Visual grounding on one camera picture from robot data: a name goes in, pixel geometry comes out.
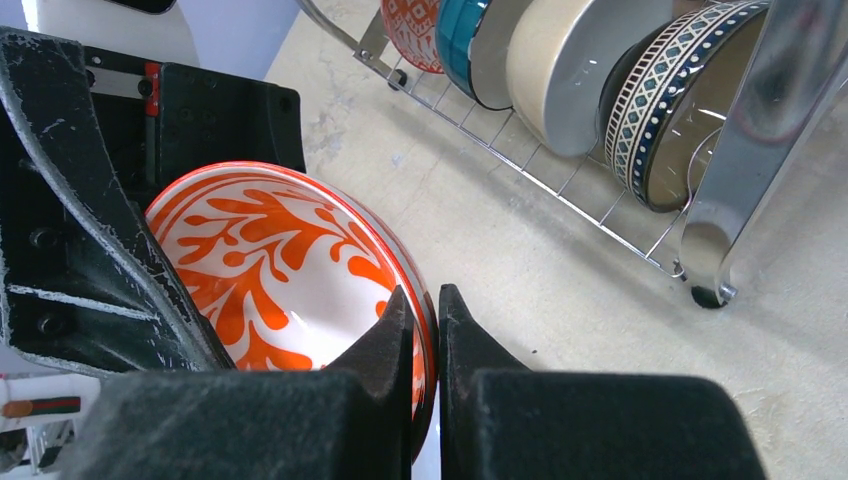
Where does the red geometric pattern bowl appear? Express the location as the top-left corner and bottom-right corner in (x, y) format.
(380, 0), (444, 74)

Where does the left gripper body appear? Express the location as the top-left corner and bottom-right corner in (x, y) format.
(0, 26), (307, 379)

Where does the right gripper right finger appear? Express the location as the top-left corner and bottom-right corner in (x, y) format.
(438, 284), (766, 479)

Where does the beige speckled bowl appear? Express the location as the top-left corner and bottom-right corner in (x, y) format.
(506, 0), (673, 157)

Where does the red floral pattern bowl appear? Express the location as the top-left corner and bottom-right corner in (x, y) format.
(145, 161), (438, 453)

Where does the white red-rimmed bowl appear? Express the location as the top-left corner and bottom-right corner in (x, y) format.
(436, 0), (530, 111)

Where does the steel two-tier dish rack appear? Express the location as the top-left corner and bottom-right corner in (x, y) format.
(300, 1), (847, 308)

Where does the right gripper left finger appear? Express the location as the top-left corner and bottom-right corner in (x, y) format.
(60, 290), (415, 479)

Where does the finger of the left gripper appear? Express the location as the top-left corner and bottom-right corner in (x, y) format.
(1, 27), (234, 377)

